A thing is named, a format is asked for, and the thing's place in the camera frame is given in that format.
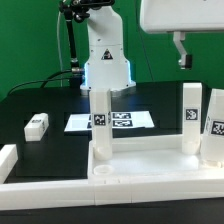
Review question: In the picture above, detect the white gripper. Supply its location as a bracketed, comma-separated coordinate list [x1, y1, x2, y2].
[140, 0, 224, 70]

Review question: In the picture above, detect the white desk top tray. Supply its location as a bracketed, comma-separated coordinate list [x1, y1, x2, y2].
[88, 134, 224, 181]

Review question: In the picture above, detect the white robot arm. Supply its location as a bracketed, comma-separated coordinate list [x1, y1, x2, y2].
[80, 0, 224, 94]

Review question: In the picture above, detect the fiducial marker sheet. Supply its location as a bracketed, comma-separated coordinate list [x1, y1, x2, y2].
[64, 111, 154, 132]

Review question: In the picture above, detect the white left fence piece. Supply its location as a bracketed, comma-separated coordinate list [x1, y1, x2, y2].
[0, 144, 18, 184]

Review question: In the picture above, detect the white cable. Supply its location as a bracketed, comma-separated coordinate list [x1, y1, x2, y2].
[56, 12, 64, 88]

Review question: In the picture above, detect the black cable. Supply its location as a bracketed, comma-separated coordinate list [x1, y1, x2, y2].
[7, 69, 73, 97]

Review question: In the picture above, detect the white front fence rail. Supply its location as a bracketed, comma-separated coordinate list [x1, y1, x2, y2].
[0, 178, 224, 211]

